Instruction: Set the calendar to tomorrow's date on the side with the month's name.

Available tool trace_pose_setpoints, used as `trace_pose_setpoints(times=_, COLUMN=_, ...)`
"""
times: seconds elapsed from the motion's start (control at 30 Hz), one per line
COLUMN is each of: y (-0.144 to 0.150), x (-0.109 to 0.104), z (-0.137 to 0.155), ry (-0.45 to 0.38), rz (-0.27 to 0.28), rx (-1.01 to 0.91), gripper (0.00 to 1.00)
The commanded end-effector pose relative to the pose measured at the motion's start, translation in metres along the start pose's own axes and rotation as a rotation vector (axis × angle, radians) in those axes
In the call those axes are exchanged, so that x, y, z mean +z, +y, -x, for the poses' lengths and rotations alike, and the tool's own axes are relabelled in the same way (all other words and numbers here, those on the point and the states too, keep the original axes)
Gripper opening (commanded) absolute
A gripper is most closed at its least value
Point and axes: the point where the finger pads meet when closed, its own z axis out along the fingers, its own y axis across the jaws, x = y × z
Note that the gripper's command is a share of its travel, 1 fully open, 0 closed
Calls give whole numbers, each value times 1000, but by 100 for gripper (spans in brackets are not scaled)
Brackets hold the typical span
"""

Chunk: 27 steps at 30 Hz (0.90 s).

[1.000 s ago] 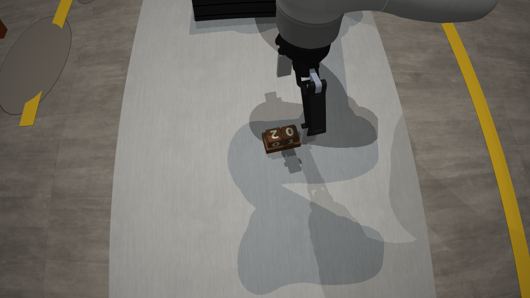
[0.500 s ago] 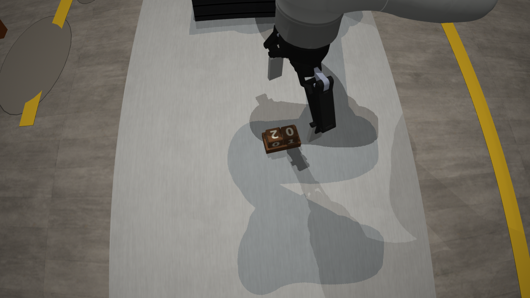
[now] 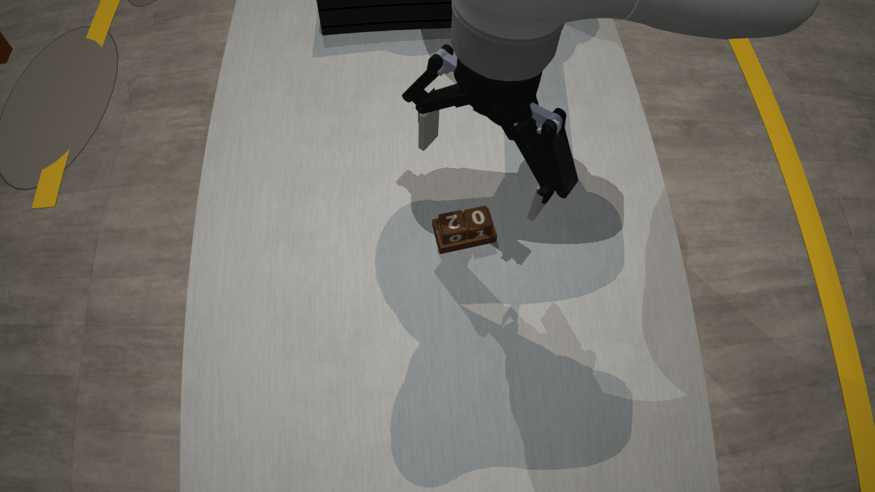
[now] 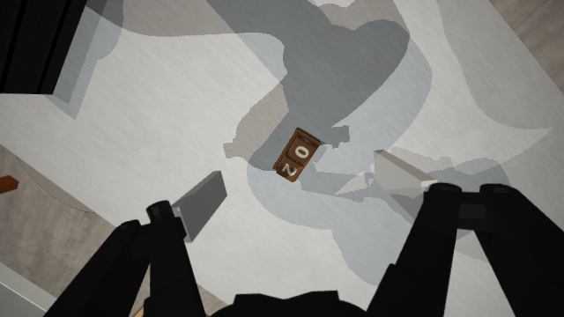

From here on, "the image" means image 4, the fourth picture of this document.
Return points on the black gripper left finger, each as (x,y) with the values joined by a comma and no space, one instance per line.
(107,286)

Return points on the brown calendar cube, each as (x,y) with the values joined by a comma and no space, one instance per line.
(302,150)
(289,168)

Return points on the brown wooden tray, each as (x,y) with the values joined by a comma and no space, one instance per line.
(297,132)

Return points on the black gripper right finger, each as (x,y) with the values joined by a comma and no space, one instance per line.
(524,247)

